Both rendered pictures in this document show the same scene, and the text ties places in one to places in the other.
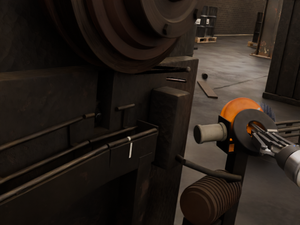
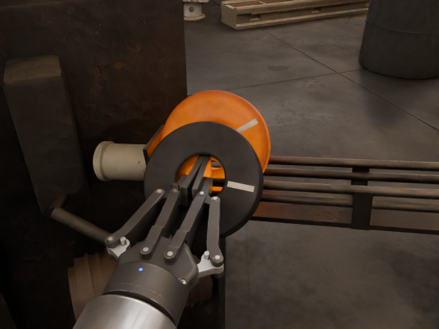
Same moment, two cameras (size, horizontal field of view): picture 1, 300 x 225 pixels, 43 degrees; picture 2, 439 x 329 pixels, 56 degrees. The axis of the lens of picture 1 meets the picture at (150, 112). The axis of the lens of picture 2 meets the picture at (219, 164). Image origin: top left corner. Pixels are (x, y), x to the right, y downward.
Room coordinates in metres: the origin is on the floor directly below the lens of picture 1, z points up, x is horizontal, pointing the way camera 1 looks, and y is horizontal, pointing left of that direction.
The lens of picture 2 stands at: (0.80, -0.60, 1.00)
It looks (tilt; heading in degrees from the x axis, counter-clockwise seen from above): 33 degrees down; 34
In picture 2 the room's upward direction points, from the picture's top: straight up
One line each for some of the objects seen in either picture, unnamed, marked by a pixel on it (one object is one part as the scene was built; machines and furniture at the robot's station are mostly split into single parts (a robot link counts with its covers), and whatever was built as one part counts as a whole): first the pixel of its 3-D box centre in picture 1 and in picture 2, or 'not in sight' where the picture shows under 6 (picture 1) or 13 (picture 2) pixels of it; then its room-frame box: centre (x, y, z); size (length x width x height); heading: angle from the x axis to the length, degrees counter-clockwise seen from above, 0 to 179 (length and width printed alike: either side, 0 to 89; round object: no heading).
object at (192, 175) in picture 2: (254, 131); (194, 179); (1.14, -0.33, 0.70); 0.07 x 0.01 x 0.03; 17
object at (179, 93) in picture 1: (165, 127); (50, 137); (1.12, -0.05, 0.68); 0.11 x 0.08 x 0.24; 55
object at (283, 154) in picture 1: (285, 154); (153, 278); (0.99, -0.39, 0.69); 0.09 x 0.08 x 0.07; 21
